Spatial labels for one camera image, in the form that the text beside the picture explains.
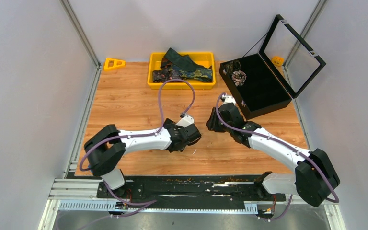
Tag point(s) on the black gift box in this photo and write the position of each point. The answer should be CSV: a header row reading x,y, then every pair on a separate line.
x,y
269,88

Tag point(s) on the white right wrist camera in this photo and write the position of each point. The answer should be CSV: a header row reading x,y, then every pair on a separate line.
x,y
228,99

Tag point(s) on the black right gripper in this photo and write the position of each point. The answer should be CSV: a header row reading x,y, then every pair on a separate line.
x,y
212,123

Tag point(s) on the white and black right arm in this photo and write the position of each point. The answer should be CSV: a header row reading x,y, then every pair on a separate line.
x,y
314,177

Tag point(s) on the dark patterned tie in bin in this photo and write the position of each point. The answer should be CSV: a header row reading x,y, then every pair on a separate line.
x,y
163,75

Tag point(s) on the rolled dark tie in box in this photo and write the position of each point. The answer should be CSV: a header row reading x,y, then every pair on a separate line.
x,y
231,67

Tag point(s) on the aluminium rail frame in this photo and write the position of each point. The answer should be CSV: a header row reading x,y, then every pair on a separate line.
x,y
85,204

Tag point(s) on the rolled floral tie in box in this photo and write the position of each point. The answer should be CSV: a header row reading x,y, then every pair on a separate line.
x,y
239,78

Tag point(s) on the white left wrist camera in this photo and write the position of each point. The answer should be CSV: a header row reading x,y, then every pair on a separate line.
x,y
185,121

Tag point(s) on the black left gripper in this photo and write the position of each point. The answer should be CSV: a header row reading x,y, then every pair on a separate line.
x,y
170,122

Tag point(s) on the dark green tie in bin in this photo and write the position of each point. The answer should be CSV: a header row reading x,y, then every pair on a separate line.
x,y
183,62

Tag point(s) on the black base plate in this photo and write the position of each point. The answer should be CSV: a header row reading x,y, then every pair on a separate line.
x,y
216,192

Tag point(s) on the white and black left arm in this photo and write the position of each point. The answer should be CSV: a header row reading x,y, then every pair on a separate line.
x,y
106,148

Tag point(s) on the blue floral tie in bin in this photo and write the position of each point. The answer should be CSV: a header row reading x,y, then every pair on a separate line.
x,y
200,74

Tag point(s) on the yellow round toy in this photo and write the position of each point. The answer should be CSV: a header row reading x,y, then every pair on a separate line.
x,y
277,60

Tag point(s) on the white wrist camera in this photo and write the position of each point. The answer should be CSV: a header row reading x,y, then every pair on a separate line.
x,y
228,99
185,121

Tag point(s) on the yellow plastic bin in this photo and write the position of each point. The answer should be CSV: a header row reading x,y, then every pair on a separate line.
x,y
203,58

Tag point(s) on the yellow triangle toy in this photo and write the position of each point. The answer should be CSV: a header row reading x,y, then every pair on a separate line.
x,y
112,64

